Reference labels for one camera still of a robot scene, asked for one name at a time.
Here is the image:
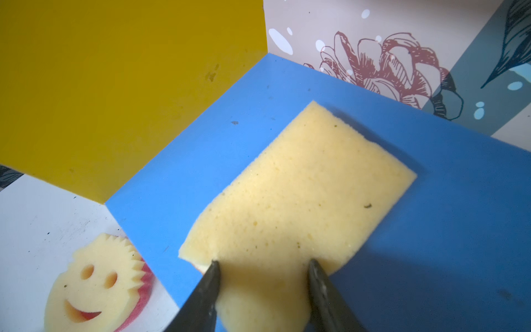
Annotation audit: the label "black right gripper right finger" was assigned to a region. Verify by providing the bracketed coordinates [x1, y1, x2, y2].
[308, 259, 367, 332]

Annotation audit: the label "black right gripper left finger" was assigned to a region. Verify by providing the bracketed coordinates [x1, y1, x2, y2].
[164, 261, 221, 332]

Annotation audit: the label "beige orange-backed sponge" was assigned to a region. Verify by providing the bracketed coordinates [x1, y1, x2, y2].
[179, 102, 417, 331]

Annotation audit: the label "yellow shelf pink blue boards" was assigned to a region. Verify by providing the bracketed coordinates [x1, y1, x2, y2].
[1, 1, 530, 331]

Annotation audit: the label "yellow smiley round sponge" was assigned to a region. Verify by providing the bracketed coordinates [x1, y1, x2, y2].
[44, 233, 155, 331]

